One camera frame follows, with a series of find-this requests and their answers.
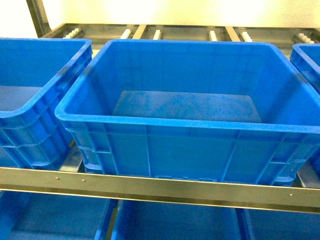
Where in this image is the blue lower right crate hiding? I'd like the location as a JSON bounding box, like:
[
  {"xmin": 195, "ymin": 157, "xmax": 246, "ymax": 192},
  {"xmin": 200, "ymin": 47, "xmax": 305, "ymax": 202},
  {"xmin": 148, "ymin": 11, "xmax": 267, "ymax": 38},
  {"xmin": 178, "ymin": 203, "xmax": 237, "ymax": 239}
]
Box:
[{"xmin": 236, "ymin": 209, "xmax": 320, "ymax": 240}]

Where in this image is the blue crate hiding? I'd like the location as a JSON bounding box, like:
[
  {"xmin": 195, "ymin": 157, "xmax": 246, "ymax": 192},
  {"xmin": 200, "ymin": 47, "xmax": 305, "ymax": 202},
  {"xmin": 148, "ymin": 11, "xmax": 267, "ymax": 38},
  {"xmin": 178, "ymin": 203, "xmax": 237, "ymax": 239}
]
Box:
[
  {"xmin": 111, "ymin": 200, "xmax": 242, "ymax": 240},
  {"xmin": 236, "ymin": 209, "xmax": 320, "ymax": 240},
  {"xmin": 289, "ymin": 42, "xmax": 320, "ymax": 173},
  {"xmin": 0, "ymin": 38, "xmax": 92, "ymax": 170},
  {"xmin": 55, "ymin": 39, "xmax": 320, "ymax": 186},
  {"xmin": 0, "ymin": 191, "xmax": 118, "ymax": 240}
]

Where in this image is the blue lower left crate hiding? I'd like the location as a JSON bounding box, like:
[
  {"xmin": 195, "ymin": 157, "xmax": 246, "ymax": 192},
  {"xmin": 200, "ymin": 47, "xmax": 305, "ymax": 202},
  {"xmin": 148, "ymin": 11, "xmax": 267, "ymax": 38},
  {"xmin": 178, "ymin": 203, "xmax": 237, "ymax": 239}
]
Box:
[{"xmin": 0, "ymin": 191, "xmax": 118, "ymax": 240}]

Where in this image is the blue lower centre crate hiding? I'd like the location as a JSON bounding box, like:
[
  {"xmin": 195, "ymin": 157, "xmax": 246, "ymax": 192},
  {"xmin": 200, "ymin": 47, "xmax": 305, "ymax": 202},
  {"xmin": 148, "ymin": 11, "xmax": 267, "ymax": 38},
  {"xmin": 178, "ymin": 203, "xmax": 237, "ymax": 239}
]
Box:
[{"xmin": 111, "ymin": 200, "xmax": 242, "ymax": 240}]

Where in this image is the steel roller rack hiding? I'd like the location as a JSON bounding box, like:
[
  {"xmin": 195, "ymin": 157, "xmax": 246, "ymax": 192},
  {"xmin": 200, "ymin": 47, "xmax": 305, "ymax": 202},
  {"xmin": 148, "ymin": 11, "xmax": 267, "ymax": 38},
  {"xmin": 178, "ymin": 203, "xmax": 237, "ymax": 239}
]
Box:
[{"xmin": 0, "ymin": 0, "xmax": 320, "ymax": 214}]

